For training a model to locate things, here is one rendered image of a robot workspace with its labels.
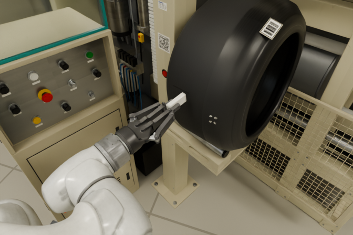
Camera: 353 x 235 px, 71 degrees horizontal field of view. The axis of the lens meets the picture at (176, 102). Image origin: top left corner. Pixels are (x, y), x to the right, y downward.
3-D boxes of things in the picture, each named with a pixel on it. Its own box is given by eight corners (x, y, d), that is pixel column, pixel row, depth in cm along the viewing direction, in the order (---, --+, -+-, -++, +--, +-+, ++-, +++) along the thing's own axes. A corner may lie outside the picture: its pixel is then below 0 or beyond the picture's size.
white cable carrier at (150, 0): (153, 81, 132) (146, -14, 101) (160, 77, 134) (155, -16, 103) (158, 85, 129) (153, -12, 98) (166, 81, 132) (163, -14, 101)
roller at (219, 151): (172, 106, 121) (172, 113, 124) (165, 110, 118) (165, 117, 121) (230, 147, 102) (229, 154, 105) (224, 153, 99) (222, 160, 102)
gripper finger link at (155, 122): (138, 128, 67) (141, 130, 66) (169, 105, 72) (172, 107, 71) (141, 136, 70) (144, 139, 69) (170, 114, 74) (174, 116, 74)
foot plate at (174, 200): (151, 184, 191) (150, 183, 189) (176, 164, 205) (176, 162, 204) (174, 209, 176) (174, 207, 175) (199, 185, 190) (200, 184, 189)
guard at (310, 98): (211, 138, 187) (222, 57, 142) (213, 137, 188) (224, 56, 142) (335, 227, 138) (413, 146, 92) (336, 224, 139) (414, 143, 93)
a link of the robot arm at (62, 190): (100, 158, 70) (127, 188, 63) (49, 198, 64) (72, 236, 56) (85, 135, 63) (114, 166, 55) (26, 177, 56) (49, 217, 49)
